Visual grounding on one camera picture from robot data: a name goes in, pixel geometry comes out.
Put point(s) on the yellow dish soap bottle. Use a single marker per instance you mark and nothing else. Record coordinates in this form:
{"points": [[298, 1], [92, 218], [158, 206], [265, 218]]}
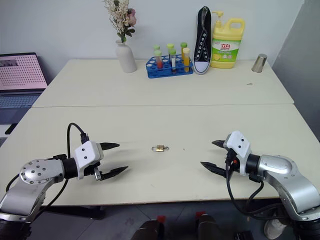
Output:
{"points": [[226, 50]]}

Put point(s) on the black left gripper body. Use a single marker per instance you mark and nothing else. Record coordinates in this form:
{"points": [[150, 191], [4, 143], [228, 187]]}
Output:
{"points": [[90, 170]]}

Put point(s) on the blue test tube rack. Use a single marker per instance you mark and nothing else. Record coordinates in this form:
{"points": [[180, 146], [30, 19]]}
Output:
{"points": [[152, 72]]}

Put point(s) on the green-capped tube with red liquid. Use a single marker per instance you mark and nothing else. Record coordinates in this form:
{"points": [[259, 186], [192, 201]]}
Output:
{"points": [[159, 61]]}

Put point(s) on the black flat device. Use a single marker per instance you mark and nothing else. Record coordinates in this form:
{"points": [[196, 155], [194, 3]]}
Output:
{"points": [[10, 129]]}

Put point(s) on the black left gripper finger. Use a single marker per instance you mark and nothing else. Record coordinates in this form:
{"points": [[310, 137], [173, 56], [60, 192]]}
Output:
{"points": [[110, 145], [115, 172]]}

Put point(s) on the metal cup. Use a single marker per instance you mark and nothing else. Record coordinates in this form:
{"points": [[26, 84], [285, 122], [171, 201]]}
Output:
{"points": [[259, 63]]}

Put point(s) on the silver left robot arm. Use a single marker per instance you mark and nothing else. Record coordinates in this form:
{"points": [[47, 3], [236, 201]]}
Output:
{"points": [[35, 175]]}

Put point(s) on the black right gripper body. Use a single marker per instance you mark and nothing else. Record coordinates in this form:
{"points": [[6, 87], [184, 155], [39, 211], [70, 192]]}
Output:
{"points": [[232, 163]]}

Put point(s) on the white sneaker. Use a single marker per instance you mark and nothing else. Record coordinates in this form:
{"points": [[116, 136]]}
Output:
{"points": [[273, 228]]}

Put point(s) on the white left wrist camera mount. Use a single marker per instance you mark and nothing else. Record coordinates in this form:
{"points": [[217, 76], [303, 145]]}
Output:
{"points": [[86, 153]]}

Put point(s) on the small brass padlock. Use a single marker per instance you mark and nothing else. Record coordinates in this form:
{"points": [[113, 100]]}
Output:
{"points": [[159, 148]]}

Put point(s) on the white ceramic vase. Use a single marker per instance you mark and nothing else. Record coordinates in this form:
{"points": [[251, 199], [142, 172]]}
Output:
{"points": [[126, 58]]}

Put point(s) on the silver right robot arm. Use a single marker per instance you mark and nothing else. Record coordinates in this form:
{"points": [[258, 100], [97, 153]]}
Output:
{"points": [[282, 172]]}

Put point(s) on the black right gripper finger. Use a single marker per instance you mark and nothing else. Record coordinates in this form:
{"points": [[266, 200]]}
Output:
{"points": [[212, 168], [218, 143]]}

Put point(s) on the black table base bar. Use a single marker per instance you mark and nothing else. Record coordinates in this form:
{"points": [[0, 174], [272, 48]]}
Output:
{"points": [[75, 212]]}

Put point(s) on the black canvas sneaker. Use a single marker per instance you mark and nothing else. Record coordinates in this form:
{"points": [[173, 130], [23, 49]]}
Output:
{"points": [[201, 47]]}

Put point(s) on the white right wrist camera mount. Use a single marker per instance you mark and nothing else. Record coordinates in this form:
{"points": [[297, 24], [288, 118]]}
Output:
{"points": [[240, 147]]}

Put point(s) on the grey laptop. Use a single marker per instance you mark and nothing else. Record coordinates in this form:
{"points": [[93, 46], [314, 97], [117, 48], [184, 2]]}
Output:
{"points": [[20, 75]]}

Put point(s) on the dried flower bouquet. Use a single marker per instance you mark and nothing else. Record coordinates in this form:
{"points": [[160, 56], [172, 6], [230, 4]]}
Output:
{"points": [[120, 17]]}

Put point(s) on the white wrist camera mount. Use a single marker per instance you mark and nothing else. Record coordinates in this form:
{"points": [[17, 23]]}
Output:
{"points": [[86, 153], [240, 147]]}

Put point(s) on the green-capped tube with white label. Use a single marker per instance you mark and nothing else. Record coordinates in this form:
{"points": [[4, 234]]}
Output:
{"points": [[173, 61]]}

